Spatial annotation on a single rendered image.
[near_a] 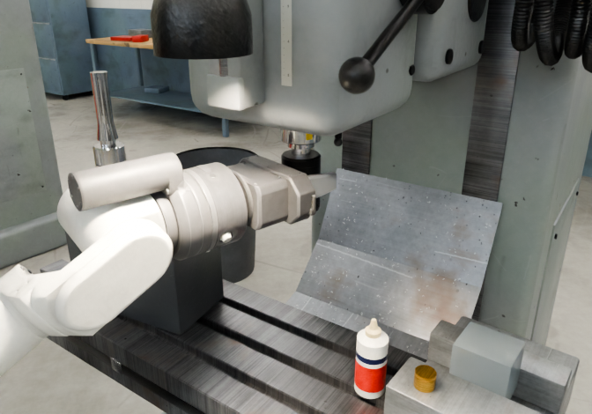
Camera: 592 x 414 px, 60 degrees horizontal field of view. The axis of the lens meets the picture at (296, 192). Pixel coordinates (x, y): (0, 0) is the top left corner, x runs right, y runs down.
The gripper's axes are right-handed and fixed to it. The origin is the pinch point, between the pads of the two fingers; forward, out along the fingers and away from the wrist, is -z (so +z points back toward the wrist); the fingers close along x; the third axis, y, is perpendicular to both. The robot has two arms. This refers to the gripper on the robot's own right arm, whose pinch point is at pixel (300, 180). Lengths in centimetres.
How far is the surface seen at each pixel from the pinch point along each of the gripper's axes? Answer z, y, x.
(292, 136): 2.2, -6.1, -1.1
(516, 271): -41.0, 23.6, -9.7
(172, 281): 9.7, 18.4, 17.3
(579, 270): -242, 122, 44
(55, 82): -174, 99, 710
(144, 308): 12.0, 25.0, 22.8
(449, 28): -15.2, -17.3, -8.3
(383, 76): -2.6, -13.3, -9.6
